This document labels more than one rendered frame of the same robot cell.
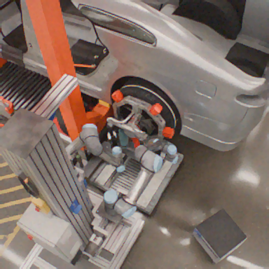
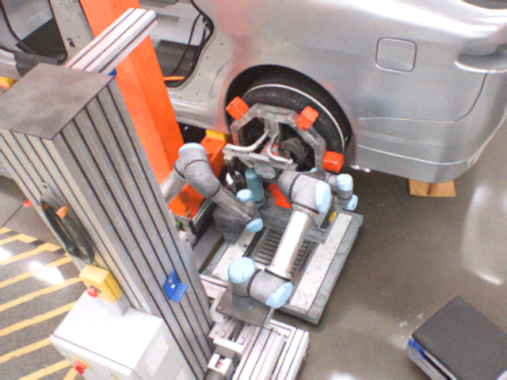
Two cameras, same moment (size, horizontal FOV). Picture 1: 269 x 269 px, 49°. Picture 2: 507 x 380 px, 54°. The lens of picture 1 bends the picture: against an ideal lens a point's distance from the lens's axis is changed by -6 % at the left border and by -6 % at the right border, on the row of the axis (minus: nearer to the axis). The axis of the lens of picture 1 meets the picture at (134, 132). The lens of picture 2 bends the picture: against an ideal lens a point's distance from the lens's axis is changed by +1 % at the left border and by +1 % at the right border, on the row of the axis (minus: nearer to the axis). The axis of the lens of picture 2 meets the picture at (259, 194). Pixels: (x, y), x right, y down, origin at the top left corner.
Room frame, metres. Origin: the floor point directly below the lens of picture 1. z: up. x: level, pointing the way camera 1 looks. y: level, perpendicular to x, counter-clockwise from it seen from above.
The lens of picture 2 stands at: (-0.12, 0.09, 2.70)
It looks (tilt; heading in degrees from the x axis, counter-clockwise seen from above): 47 degrees down; 0
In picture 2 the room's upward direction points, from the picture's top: 10 degrees counter-clockwise
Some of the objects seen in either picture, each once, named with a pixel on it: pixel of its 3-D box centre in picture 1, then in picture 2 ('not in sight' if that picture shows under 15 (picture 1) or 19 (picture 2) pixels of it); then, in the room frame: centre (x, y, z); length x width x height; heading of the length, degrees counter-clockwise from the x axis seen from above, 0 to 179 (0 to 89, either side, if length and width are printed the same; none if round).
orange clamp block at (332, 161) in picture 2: (167, 132); (332, 161); (1.72, -0.32, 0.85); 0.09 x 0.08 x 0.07; 56
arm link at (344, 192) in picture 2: (170, 150); (341, 185); (1.45, -0.30, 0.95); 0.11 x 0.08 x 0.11; 49
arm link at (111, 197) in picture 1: (111, 199); (244, 275); (1.02, 0.21, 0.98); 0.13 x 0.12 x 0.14; 49
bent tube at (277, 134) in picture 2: (140, 121); (282, 142); (1.74, -0.07, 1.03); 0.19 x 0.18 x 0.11; 146
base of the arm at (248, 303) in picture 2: (112, 204); (246, 290); (1.03, 0.22, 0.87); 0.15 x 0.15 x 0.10
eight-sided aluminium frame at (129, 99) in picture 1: (139, 120); (278, 149); (1.89, -0.05, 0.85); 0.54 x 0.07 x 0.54; 56
